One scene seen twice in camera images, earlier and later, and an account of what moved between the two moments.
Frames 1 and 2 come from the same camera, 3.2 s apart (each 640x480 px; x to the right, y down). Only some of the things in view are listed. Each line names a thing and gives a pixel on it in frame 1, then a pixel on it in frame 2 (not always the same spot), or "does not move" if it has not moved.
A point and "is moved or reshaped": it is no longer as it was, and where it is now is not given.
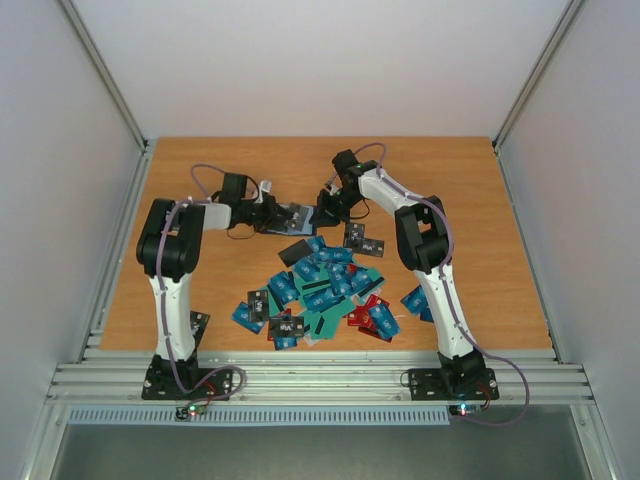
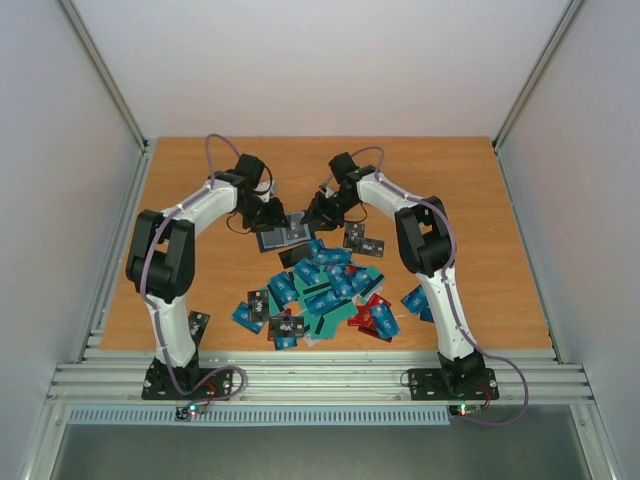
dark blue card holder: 307,228 is moved or reshaped
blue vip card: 384,321 does not move
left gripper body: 262,216 does not move
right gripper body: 326,208 does not move
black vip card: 297,220 → 301,234
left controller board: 184,412 does not move
